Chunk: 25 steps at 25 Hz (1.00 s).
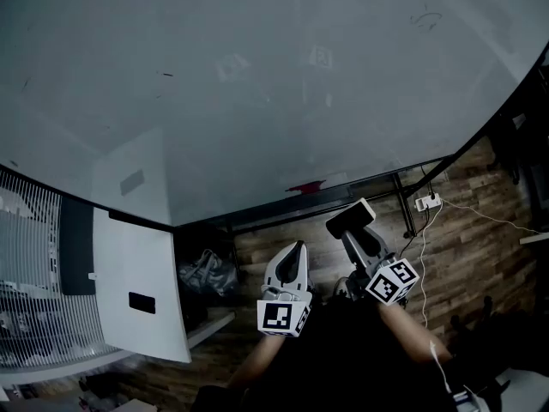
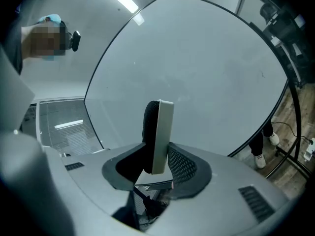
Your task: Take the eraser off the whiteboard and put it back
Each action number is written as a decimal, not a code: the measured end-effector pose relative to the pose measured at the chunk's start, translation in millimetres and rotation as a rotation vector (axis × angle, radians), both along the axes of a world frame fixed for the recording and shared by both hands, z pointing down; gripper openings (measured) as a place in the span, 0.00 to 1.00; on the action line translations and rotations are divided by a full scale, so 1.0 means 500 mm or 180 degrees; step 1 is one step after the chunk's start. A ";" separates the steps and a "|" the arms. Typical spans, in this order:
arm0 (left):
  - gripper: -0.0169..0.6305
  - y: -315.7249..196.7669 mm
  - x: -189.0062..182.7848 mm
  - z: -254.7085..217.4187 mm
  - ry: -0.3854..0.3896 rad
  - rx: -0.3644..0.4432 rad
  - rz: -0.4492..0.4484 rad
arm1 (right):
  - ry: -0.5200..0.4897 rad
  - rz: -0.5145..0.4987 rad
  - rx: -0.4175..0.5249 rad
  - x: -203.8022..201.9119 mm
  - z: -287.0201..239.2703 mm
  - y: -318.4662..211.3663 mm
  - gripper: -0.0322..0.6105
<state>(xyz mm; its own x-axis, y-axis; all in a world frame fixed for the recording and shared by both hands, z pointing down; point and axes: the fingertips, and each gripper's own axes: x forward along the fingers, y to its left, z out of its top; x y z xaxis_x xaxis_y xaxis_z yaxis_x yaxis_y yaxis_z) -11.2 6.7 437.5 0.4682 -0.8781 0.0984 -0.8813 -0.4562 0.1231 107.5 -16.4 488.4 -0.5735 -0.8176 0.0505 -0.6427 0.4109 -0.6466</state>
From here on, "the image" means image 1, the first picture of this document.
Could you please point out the person's left forearm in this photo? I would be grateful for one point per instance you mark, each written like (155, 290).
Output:
(253, 363)

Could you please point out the person's shoe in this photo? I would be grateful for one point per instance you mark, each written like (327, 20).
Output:
(343, 288)

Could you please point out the person's black clothing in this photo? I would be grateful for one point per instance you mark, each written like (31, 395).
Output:
(343, 359)

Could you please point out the black and white whiteboard eraser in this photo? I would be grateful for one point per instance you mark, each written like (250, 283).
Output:
(351, 216)

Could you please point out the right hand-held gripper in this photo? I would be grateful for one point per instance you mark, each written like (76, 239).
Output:
(392, 281)

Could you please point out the black panel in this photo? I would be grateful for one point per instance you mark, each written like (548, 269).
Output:
(77, 247)

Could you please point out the large black-framed whiteboard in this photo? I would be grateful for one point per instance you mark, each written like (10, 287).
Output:
(257, 80)

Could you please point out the white cabinet door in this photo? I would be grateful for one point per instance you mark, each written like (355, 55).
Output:
(137, 264)

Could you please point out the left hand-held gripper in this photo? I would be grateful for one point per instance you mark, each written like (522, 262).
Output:
(279, 318)

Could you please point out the white shelf board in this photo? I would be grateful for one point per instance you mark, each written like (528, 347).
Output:
(212, 328)

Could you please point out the red marker pen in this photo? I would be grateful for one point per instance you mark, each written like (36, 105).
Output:
(305, 187)

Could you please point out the white power strip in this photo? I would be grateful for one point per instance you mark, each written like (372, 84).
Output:
(428, 201)

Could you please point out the person's right forearm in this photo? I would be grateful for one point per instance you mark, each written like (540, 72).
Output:
(412, 335)

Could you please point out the grey bag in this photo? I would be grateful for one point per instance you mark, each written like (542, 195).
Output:
(208, 273)

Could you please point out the striped glass partition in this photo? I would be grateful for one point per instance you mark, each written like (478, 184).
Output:
(30, 251)

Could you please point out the black office chair base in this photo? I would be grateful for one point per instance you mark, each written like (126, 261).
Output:
(484, 337)

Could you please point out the black chair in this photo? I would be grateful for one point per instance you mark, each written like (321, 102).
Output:
(523, 153)

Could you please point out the white desk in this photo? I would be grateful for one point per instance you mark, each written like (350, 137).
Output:
(536, 238)

